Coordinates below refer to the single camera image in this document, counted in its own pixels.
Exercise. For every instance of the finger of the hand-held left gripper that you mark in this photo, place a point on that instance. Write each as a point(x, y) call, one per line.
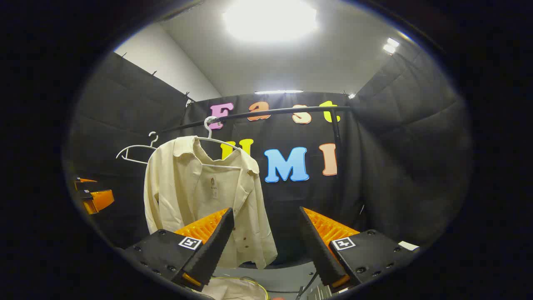
point(84, 185)
point(100, 200)

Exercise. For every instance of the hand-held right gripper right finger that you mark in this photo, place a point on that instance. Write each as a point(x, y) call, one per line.
point(318, 250)

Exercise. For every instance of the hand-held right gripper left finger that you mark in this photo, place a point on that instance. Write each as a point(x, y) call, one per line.
point(212, 250)

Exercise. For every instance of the white laundry hamper yellow rim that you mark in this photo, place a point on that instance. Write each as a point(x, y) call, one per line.
point(233, 289)

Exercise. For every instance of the cream button-up shirt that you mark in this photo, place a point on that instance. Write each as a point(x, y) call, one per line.
point(187, 196)

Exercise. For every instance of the white plastic hanger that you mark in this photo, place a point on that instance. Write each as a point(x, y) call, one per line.
point(209, 132)
point(141, 146)

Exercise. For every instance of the black clothes rack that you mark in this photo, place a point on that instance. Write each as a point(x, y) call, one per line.
point(283, 111)

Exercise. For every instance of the grey slatted panel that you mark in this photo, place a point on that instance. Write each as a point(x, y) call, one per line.
point(322, 293)

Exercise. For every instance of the black backdrop cloth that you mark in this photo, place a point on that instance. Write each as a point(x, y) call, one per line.
point(395, 166)

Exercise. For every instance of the ceiling strip light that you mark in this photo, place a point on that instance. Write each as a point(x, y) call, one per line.
point(279, 91)

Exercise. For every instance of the large round ceiling light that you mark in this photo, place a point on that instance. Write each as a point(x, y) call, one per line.
point(270, 18)

